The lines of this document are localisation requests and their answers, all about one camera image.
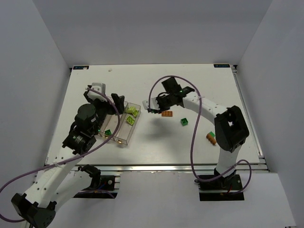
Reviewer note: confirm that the clear plastic container right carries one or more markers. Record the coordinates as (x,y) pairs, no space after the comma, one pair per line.
(126,131)

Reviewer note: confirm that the orange flat lego plate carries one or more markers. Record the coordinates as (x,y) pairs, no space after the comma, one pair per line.
(167,114)

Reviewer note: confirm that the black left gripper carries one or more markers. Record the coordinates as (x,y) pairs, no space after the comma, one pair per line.
(110,107)

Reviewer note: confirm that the clear plastic container left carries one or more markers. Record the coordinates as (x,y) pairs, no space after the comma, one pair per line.
(111,122)

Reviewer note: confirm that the blue label left corner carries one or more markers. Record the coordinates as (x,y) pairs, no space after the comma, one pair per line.
(80,67)

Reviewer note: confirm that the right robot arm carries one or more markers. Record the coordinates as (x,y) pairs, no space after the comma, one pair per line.
(230,126)

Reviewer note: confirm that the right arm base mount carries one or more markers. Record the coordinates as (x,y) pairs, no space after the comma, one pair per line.
(215,191)

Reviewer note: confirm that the blue label corner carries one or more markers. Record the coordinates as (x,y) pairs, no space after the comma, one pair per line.
(221,65)
(80,67)

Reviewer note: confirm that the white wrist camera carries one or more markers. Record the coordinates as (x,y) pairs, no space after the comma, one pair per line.
(99,87)
(151,104)

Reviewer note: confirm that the blue label right corner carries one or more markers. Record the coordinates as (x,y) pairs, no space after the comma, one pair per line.
(221,65)

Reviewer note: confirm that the lime green square lego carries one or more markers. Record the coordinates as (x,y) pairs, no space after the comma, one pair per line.
(135,113)

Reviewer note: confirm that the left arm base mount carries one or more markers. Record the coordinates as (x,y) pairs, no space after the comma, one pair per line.
(106,189)

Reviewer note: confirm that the clear plastic container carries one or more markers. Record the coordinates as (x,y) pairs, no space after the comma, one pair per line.
(126,131)
(111,122)

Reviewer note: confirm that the dark green square lego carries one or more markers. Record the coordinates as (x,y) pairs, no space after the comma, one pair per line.
(184,121)

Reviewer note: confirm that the orange long lego brick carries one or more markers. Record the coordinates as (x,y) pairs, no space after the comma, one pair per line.
(211,138)

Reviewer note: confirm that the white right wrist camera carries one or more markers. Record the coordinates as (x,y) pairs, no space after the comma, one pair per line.
(151,104)

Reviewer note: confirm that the pale green curved lego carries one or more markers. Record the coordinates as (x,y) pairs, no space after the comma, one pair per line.
(131,109)

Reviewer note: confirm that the aluminium table frame rail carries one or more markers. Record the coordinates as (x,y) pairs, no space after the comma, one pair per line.
(251,127)

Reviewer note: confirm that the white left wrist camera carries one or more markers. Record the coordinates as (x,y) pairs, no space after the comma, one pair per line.
(99,87)

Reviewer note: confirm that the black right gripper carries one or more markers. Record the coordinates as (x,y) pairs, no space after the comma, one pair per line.
(159,103)

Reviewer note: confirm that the dark green sloped lego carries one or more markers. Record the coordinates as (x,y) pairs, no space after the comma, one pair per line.
(108,132)

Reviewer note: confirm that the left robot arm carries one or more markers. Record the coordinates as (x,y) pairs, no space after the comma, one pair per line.
(38,204)

